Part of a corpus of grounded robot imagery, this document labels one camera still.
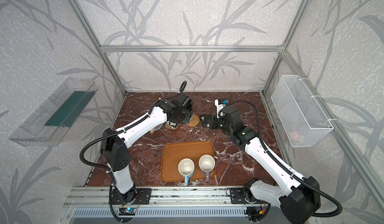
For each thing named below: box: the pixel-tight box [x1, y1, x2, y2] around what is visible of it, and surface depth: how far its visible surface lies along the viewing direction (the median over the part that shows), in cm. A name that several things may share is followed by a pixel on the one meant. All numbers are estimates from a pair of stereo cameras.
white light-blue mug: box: [178, 158, 195, 186], surface depth 77 cm
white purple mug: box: [198, 154, 216, 182], surface depth 80 cm
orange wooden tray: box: [160, 141, 216, 182], surface depth 90 cm
